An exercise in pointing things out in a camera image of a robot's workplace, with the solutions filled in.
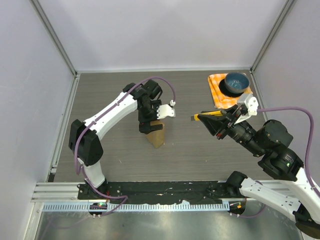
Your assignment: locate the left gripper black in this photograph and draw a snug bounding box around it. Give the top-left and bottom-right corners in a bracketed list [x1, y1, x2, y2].
[138, 101, 164, 135]

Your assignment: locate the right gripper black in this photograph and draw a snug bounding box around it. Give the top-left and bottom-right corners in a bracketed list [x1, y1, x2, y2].
[196, 103, 265, 156]

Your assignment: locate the yellow utility knife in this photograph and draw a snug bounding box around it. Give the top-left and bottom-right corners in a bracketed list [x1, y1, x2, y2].
[190, 111, 224, 121]

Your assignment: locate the brown cardboard express box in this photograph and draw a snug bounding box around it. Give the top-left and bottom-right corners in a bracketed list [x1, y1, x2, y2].
[145, 120, 165, 149]

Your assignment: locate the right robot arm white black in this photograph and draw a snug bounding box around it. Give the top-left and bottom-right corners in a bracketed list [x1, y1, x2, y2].
[194, 105, 320, 239]

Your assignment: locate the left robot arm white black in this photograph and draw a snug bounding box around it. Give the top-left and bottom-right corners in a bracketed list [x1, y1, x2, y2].
[68, 79, 163, 200]

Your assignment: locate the orange checkered cloth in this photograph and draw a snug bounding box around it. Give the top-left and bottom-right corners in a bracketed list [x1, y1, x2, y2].
[207, 73, 253, 109]

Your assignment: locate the blue ceramic bowl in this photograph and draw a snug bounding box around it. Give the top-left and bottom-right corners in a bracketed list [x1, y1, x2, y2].
[224, 72, 250, 94]

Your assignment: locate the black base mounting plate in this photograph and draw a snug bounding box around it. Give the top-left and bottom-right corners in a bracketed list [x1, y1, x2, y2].
[77, 180, 256, 201]

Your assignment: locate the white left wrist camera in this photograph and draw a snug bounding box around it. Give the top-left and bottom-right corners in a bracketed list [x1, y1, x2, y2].
[156, 100, 176, 120]

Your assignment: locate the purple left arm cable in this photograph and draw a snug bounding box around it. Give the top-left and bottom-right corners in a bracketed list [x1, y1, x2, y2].
[73, 76, 177, 216]

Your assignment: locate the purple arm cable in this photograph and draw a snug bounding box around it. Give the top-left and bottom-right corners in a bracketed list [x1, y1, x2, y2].
[73, 76, 177, 216]
[232, 106, 320, 218]

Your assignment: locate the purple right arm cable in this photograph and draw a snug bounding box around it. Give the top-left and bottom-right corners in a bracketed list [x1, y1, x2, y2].
[232, 106, 320, 218]

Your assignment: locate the white slotted cable duct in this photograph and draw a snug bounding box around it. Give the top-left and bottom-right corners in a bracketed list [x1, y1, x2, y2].
[42, 201, 230, 213]

